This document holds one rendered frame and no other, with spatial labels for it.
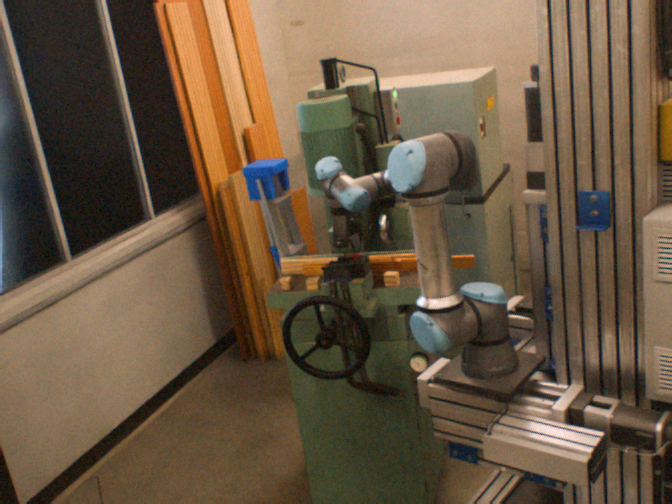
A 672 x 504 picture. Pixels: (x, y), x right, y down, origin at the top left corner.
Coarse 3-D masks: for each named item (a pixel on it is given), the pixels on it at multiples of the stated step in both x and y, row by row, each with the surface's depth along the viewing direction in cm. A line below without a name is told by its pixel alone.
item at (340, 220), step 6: (336, 216) 230; (342, 216) 230; (348, 216) 230; (336, 222) 230; (342, 222) 229; (348, 222) 230; (336, 228) 229; (342, 228) 229; (348, 228) 230; (336, 234) 229; (342, 234) 228; (348, 234) 229; (336, 240) 228; (342, 240) 228; (348, 240) 229; (336, 246) 229; (342, 246) 228; (348, 246) 229
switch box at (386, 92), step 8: (384, 88) 271; (392, 88) 271; (376, 96) 269; (384, 96) 268; (392, 96) 269; (376, 104) 270; (384, 104) 269; (392, 104) 269; (384, 112) 270; (392, 112) 269; (392, 120) 270; (392, 128) 271
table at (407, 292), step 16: (416, 272) 255; (272, 288) 261; (304, 288) 256; (320, 288) 254; (384, 288) 246; (400, 288) 244; (416, 288) 243; (272, 304) 258; (288, 304) 257; (368, 304) 243; (384, 304) 247; (400, 304) 246; (416, 304) 245
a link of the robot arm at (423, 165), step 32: (416, 160) 173; (448, 160) 177; (416, 192) 177; (448, 192) 179; (416, 224) 182; (416, 256) 187; (448, 256) 184; (448, 288) 185; (416, 320) 189; (448, 320) 186
